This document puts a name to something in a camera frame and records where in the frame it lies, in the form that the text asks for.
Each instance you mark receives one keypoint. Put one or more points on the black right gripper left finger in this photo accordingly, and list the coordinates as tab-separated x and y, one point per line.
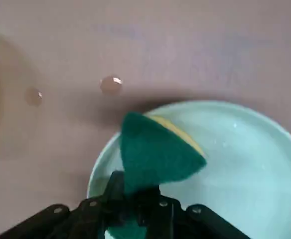
90	216

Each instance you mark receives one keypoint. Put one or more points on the green and yellow sponge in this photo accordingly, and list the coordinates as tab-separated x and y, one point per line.
155	154

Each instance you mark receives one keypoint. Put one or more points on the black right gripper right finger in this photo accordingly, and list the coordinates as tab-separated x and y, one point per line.
170	219

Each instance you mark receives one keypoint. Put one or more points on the pale green plate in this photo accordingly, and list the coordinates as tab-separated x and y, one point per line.
235	161

